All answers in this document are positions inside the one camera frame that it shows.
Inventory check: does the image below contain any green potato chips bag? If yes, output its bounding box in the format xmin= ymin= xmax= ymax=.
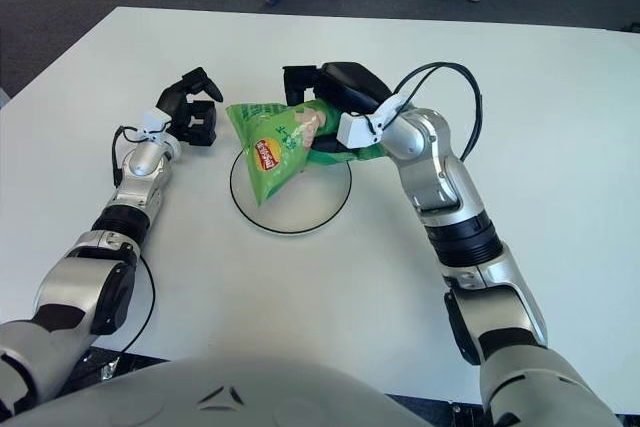
xmin=224 ymin=100 xmax=389 ymax=208

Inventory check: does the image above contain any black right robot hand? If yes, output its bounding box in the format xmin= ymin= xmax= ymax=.
xmin=281 ymin=61 xmax=394 ymax=153

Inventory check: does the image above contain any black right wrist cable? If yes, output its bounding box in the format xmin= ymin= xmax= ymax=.
xmin=372 ymin=61 xmax=484 ymax=161

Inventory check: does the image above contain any grey robot torso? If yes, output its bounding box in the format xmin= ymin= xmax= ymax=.
xmin=4 ymin=354 xmax=436 ymax=427

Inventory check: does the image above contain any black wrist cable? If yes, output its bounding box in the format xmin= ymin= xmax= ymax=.
xmin=110 ymin=124 xmax=156 ymax=188
xmin=372 ymin=61 xmax=484 ymax=161

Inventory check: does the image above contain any white plate with black rim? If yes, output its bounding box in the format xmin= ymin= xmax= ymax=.
xmin=229 ymin=146 xmax=352 ymax=236

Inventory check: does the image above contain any black left elbow cable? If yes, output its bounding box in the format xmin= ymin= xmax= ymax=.
xmin=112 ymin=251 xmax=156 ymax=353

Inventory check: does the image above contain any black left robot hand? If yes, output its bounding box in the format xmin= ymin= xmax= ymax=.
xmin=156 ymin=66 xmax=225 ymax=148

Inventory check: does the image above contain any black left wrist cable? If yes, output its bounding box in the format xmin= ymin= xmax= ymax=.
xmin=110 ymin=124 xmax=156 ymax=188

